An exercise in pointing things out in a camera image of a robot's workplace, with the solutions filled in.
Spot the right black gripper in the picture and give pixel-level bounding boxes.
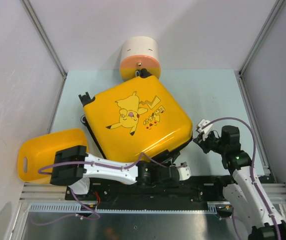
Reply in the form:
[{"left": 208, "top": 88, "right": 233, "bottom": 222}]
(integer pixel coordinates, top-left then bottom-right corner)
[{"left": 194, "top": 129, "right": 227, "bottom": 155}]

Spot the yellow Pikachu suitcase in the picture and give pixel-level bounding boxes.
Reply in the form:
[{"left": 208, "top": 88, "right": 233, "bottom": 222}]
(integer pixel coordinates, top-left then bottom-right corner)
[{"left": 78, "top": 68, "right": 193, "bottom": 163}]

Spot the yellow plastic basket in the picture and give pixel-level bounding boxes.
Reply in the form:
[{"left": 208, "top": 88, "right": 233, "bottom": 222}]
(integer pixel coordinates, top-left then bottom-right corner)
[{"left": 17, "top": 128, "right": 89, "bottom": 184}]

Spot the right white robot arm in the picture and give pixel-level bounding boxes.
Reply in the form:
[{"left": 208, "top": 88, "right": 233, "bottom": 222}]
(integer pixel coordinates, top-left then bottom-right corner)
[{"left": 193, "top": 119, "right": 286, "bottom": 240}]

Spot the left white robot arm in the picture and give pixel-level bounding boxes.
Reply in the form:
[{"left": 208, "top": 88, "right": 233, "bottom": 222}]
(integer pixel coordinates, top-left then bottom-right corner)
[{"left": 50, "top": 145, "right": 191, "bottom": 200}]

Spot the pastel round drawer box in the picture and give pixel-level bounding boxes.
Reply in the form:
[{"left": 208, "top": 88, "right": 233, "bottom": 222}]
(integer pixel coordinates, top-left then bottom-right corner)
[{"left": 119, "top": 36, "right": 161, "bottom": 81}]

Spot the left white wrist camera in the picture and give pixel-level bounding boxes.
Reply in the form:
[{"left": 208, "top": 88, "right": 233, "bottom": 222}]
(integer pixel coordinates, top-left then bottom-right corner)
[{"left": 177, "top": 162, "right": 192, "bottom": 181}]

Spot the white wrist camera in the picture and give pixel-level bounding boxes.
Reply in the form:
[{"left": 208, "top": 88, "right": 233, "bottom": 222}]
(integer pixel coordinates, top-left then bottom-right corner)
[
  {"left": 196, "top": 119, "right": 213, "bottom": 138},
  {"left": 177, "top": 162, "right": 192, "bottom": 181}
]

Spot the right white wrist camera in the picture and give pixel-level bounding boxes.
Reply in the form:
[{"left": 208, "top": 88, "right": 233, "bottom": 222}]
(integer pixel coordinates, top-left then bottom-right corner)
[{"left": 196, "top": 119, "right": 213, "bottom": 138}]

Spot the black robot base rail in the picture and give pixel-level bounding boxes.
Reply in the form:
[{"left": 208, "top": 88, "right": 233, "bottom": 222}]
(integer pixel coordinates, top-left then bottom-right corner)
[{"left": 77, "top": 176, "right": 232, "bottom": 217}]

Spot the white slotted cable duct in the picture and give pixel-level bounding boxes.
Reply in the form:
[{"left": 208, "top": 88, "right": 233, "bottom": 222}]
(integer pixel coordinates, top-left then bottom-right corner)
[{"left": 29, "top": 202, "right": 231, "bottom": 215}]

